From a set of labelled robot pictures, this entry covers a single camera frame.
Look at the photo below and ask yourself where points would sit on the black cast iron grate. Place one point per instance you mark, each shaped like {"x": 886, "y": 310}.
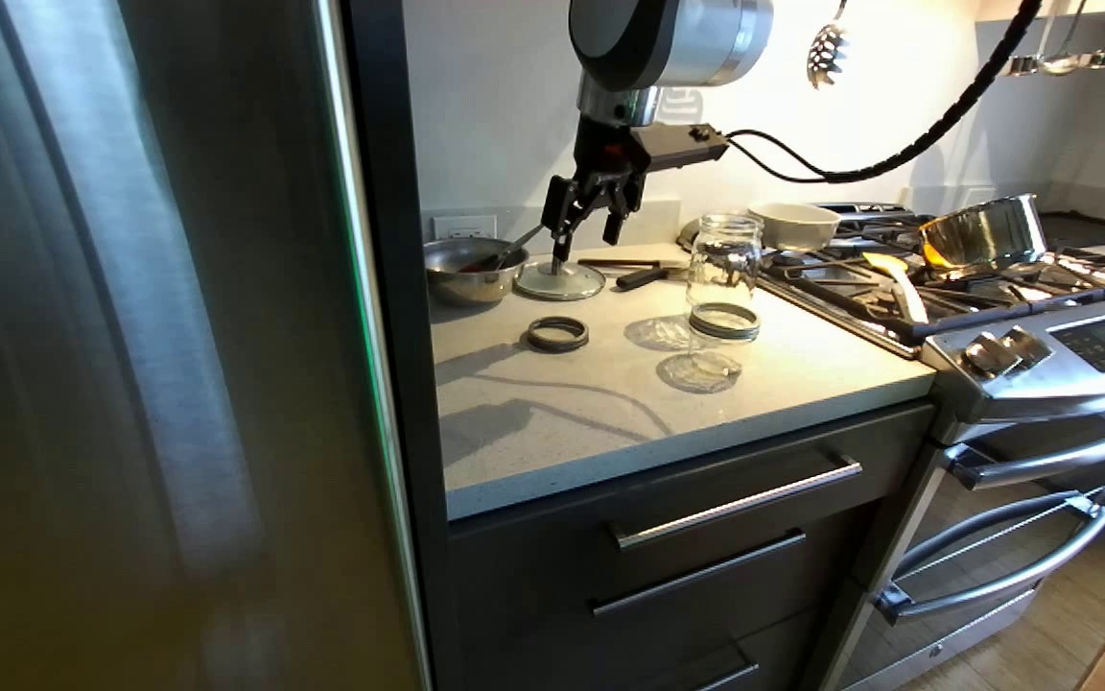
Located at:
{"x": 1077, "y": 276}
{"x": 833, "y": 293}

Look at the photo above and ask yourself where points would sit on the wooden spoon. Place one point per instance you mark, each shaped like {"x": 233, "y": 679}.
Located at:
{"x": 901, "y": 285}

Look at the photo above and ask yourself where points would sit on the silver stove knob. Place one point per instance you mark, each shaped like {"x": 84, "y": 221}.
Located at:
{"x": 987, "y": 355}
{"x": 1031, "y": 345}

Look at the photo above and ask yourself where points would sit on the metal mixing bowl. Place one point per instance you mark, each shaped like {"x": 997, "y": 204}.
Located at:
{"x": 470, "y": 285}

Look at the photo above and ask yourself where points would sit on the dark grey drawer front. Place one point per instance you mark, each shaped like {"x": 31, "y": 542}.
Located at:
{"x": 538, "y": 601}
{"x": 538, "y": 513}
{"x": 605, "y": 660}

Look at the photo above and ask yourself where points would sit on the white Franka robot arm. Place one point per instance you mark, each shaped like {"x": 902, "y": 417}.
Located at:
{"x": 691, "y": 39}

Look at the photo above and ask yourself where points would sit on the tall clear glass jar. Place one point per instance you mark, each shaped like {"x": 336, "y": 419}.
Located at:
{"x": 723, "y": 272}

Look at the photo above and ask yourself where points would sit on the hanging slotted metal spatula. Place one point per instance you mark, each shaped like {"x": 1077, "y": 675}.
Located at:
{"x": 827, "y": 56}

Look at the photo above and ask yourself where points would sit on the white frying pan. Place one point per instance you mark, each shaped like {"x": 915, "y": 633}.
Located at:
{"x": 801, "y": 227}

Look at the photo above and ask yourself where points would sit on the hanging metal ladle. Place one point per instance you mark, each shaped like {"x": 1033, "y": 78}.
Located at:
{"x": 1031, "y": 63}
{"x": 1099, "y": 58}

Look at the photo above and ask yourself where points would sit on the dark utensil in bowl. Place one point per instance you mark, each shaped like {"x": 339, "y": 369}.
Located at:
{"x": 520, "y": 244}

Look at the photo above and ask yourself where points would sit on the dark tall cabinet panel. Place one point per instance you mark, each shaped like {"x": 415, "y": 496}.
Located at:
{"x": 387, "y": 195}

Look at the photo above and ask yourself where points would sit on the shiny steel saucepan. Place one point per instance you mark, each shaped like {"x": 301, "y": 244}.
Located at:
{"x": 980, "y": 238}

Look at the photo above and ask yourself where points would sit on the stainless steel gas range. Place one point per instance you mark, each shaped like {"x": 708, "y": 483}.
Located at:
{"x": 1063, "y": 386}

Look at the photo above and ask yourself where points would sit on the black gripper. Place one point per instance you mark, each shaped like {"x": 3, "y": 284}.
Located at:
{"x": 613, "y": 161}

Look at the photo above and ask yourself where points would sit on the stainless steel refrigerator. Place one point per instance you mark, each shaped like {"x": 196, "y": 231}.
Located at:
{"x": 131, "y": 386}

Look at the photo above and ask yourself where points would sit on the glass pot lid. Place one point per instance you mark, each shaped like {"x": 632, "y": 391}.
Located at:
{"x": 579, "y": 285}

